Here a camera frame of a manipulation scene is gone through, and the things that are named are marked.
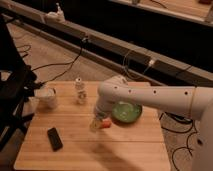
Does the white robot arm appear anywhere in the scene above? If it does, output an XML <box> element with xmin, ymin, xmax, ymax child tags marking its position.
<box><xmin>94</xmin><ymin>75</ymin><xmax>213</xmax><ymax>171</ymax></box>

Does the green ceramic bowl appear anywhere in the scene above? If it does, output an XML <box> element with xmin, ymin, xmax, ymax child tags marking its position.
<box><xmin>111</xmin><ymin>102</ymin><xmax>142</xmax><ymax>124</ymax></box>

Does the black phone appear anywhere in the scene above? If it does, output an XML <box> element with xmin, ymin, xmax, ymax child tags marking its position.
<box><xmin>47</xmin><ymin>128</ymin><xmax>63</xmax><ymax>151</ymax></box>

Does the white cup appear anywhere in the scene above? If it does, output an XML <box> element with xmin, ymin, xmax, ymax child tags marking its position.
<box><xmin>34</xmin><ymin>88</ymin><xmax>57</xmax><ymax>109</ymax></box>

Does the black office chair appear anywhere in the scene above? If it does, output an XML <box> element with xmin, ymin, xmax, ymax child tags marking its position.
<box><xmin>0</xmin><ymin>14</ymin><xmax>42</xmax><ymax>152</ymax></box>

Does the long grey metal rail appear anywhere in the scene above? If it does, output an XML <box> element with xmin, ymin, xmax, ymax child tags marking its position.
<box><xmin>0</xmin><ymin>0</ymin><xmax>213</xmax><ymax>87</ymax></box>

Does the black floor cable right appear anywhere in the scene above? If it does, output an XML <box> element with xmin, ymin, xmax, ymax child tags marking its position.
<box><xmin>159</xmin><ymin>112</ymin><xmax>198</xmax><ymax>171</ymax></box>

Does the black floor cable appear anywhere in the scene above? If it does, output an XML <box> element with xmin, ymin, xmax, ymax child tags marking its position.
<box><xmin>16</xmin><ymin>36</ymin><xmax>89</xmax><ymax>84</ymax></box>
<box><xmin>159</xmin><ymin>112</ymin><xmax>198</xmax><ymax>171</ymax></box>

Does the black floor cable left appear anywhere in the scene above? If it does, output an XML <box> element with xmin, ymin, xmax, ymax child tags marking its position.
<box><xmin>16</xmin><ymin>36</ymin><xmax>89</xmax><ymax>84</ymax></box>

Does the white object on rail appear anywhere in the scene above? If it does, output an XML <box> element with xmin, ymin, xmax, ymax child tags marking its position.
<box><xmin>46</xmin><ymin>4</ymin><xmax>65</xmax><ymax>22</ymax></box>

